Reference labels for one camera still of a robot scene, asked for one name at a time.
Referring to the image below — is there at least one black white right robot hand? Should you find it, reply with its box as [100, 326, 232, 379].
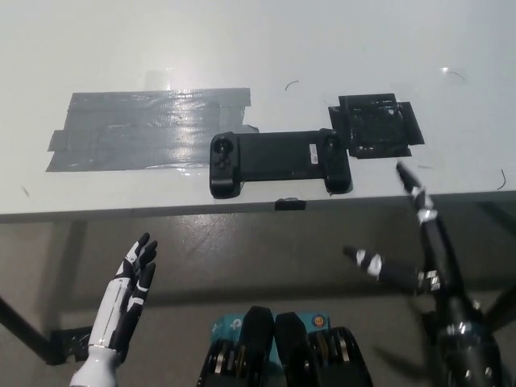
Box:
[342, 160, 487, 332]

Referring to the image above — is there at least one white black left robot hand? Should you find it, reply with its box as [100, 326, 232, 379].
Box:
[88, 231, 159, 356]

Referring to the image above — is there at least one black teal robot body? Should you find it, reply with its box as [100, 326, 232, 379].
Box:
[196, 305, 374, 387]

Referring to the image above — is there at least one black game controller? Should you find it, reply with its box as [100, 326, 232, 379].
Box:
[208, 127, 353, 200]

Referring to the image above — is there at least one black table leg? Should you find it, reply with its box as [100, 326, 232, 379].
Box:
[481, 280, 516, 335]
[0, 295, 56, 364]

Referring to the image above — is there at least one black tape square patch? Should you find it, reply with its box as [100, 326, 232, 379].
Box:
[327, 91, 426, 160]

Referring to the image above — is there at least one grey duct tape patch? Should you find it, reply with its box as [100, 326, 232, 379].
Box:
[44, 86, 260, 174]

